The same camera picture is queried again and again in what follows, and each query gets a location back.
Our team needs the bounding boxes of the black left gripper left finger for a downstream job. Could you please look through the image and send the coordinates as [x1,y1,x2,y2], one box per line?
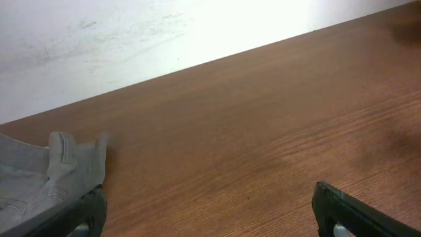
[1,184,107,237]

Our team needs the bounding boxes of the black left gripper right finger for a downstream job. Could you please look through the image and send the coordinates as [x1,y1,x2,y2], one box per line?
[311,181,420,237]

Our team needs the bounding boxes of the folded grey shorts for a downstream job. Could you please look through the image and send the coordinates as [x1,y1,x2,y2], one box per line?
[1,132,108,232]

